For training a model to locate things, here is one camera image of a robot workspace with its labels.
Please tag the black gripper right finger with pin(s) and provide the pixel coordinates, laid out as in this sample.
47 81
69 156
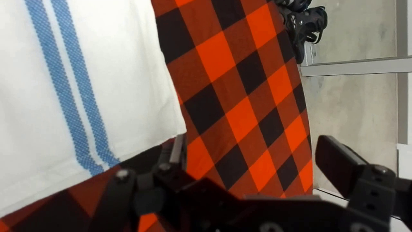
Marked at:
342 162

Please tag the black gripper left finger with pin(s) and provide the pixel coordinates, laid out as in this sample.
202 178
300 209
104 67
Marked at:
171 171

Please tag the white towel with blue stripes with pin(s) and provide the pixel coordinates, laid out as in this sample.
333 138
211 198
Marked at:
128 64

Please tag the round red plaid table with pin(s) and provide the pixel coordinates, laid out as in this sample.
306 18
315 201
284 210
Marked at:
239 107

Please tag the aluminium partition frame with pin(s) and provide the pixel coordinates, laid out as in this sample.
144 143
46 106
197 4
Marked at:
355 66

